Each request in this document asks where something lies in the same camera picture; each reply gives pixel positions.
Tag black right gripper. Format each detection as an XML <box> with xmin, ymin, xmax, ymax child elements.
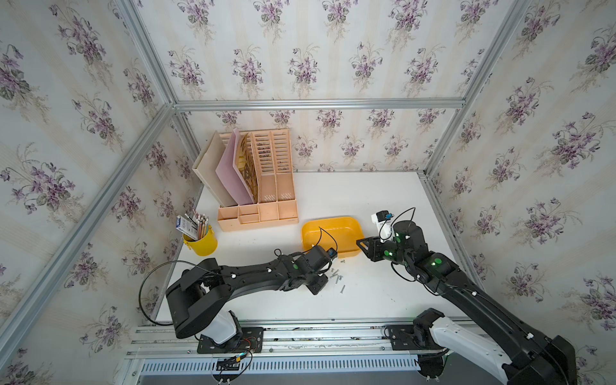
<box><xmin>354</xmin><ymin>233</ymin><xmax>412</xmax><ymax>269</ymax></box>

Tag yellow plastic storage box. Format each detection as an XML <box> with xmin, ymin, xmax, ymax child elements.
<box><xmin>301</xmin><ymin>217</ymin><xmax>364</xmax><ymax>258</ymax></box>

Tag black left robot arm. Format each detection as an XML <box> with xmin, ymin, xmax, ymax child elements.
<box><xmin>165</xmin><ymin>245</ymin><xmax>338</xmax><ymax>339</ymax></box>

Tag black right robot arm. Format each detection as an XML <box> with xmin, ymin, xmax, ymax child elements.
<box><xmin>356</xmin><ymin>221</ymin><xmax>578</xmax><ymax>384</ymax></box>

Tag yellow pen cup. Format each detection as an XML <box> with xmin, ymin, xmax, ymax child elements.
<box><xmin>183</xmin><ymin>225</ymin><xmax>218</xmax><ymax>257</ymax></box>

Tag peach plastic desk organizer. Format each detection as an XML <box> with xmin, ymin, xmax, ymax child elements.
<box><xmin>218</xmin><ymin>128</ymin><xmax>298</xmax><ymax>232</ymax></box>

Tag patterned brown folder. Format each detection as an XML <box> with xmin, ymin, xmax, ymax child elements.
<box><xmin>235</xmin><ymin>134</ymin><xmax>258</xmax><ymax>203</ymax></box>

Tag pens in cup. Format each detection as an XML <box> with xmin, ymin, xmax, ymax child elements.
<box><xmin>175</xmin><ymin>213</ymin><xmax>210</xmax><ymax>242</ymax></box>

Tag pink folder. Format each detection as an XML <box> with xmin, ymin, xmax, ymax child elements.
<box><xmin>216</xmin><ymin>129</ymin><xmax>254</xmax><ymax>205</ymax></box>

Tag beige folder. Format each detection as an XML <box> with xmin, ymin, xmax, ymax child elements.
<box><xmin>192</xmin><ymin>132</ymin><xmax>237</xmax><ymax>207</ymax></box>

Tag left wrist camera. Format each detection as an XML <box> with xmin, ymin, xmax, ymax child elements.
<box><xmin>327</xmin><ymin>248</ymin><xmax>338</xmax><ymax>261</ymax></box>

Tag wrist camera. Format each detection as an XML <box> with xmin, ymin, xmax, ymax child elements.
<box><xmin>371</xmin><ymin>210</ymin><xmax>393</xmax><ymax>242</ymax></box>
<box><xmin>327</xmin><ymin>248</ymin><xmax>338</xmax><ymax>261</ymax></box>

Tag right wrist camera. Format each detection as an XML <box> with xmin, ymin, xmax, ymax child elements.
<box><xmin>371</xmin><ymin>210</ymin><xmax>393</xmax><ymax>242</ymax></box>

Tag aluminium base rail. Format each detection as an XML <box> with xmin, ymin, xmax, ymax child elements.
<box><xmin>115</xmin><ymin>317</ymin><xmax>530</xmax><ymax>385</ymax></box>

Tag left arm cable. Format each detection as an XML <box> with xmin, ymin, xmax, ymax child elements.
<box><xmin>138</xmin><ymin>260</ymin><xmax>213</xmax><ymax>327</ymax></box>

